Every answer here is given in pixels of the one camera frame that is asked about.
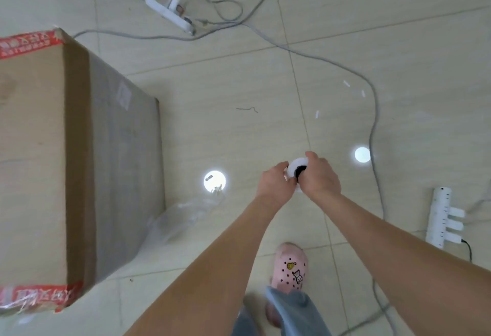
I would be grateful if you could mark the person's right fingers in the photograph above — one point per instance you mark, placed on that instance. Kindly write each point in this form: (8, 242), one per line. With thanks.
(307, 171)

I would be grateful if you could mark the person's right forearm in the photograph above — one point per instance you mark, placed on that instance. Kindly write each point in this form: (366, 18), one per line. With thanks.
(399, 263)

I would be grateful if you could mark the grey-blue trousers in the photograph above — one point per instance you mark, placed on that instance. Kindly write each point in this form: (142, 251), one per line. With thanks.
(295, 314)

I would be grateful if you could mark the white plug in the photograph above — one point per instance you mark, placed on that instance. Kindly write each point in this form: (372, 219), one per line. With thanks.
(456, 212)
(453, 237)
(455, 225)

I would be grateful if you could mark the pink clog shoe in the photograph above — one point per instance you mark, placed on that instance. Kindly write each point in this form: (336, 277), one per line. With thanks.
(289, 266)

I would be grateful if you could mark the person's left hand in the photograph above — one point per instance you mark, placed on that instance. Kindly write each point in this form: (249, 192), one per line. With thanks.
(270, 184)

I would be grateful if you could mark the clear plastic bag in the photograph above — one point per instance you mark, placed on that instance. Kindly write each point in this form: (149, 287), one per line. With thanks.
(180, 219)

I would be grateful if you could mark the person's left forearm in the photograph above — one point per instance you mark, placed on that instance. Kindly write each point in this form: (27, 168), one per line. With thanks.
(214, 270)

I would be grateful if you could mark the white plug adapter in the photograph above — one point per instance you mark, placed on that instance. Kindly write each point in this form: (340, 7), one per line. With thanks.
(175, 5)

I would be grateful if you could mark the large brown cardboard box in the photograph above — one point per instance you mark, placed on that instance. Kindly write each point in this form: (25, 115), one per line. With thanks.
(57, 163)

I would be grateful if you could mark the person's left fingers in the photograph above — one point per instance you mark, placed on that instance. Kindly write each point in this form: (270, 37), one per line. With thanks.
(283, 173)

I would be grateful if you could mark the white tower power strip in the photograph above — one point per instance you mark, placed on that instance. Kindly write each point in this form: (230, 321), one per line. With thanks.
(437, 217)

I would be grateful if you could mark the person's right hand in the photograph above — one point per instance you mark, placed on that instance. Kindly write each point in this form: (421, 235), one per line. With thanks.
(322, 178)

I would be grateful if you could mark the white round tape roll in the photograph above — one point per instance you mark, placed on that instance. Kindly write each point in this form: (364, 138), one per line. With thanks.
(297, 166)

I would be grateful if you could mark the long white power strip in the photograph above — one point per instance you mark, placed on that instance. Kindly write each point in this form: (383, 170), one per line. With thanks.
(168, 13)

